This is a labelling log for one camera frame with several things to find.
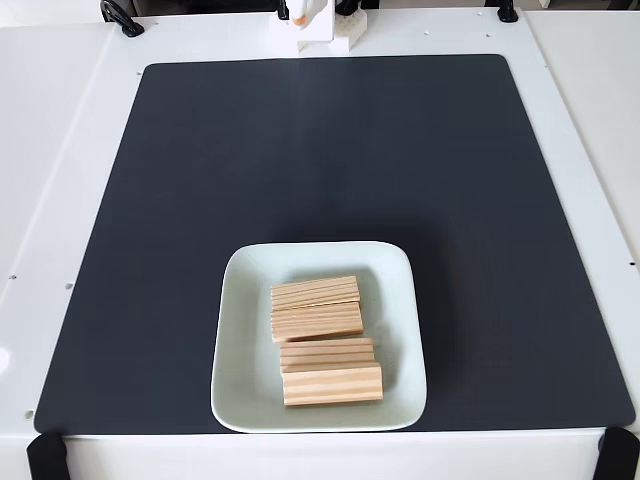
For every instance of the black corner bracket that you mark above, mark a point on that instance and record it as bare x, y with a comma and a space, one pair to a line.
47, 457
620, 455

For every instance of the black rubber mat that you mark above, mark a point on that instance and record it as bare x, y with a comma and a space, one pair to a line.
125, 250

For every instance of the pale green square plate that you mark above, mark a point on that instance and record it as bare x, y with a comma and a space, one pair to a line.
240, 350

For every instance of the plain wooden block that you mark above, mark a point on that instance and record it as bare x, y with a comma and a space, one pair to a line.
315, 290
332, 385
317, 322

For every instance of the grooved wooden block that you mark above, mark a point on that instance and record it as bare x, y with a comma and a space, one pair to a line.
325, 350

